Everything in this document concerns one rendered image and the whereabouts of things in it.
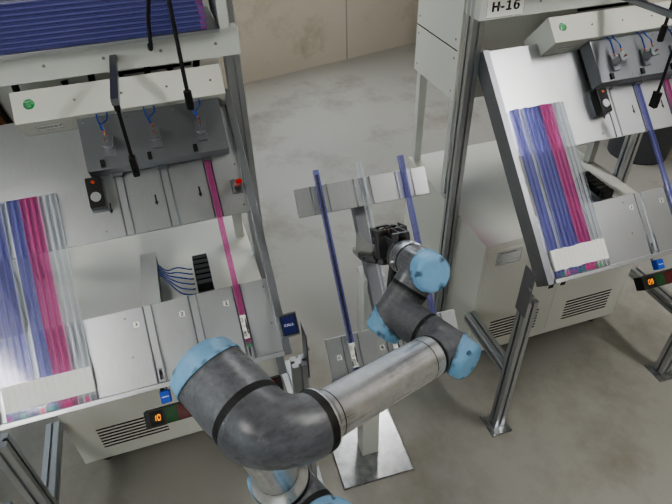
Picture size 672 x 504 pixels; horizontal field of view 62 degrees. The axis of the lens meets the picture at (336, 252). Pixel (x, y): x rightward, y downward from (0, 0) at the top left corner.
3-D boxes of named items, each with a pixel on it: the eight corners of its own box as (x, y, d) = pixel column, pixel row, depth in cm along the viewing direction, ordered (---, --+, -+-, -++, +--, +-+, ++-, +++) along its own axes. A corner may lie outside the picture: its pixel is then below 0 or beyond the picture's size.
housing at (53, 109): (225, 114, 153) (225, 93, 140) (34, 144, 142) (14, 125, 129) (218, 86, 154) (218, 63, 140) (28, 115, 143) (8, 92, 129)
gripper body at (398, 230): (398, 221, 128) (418, 229, 117) (403, 256, 130) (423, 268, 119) (367, 227, 127) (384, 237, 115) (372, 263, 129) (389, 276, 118)
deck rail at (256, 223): (289, 352, 147) (292, 353, 141) (282, 354, 147) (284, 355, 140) (229, 98, 153) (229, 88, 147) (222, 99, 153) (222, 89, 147)
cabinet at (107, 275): (285, 417, 210) (268, 299, 171) (90, 474, 194) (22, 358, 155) (251, 303, 258) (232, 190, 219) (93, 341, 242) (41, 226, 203)
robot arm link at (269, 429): (271, 463, 66) (493, 330, 98) (219, 406, 72) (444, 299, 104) (261, 525, 71) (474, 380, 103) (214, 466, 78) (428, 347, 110)
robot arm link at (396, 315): (399, 353, 101) (431, 302, 101) (356, 320, 108) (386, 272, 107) (416, 358, 108) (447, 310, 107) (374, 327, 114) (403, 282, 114)
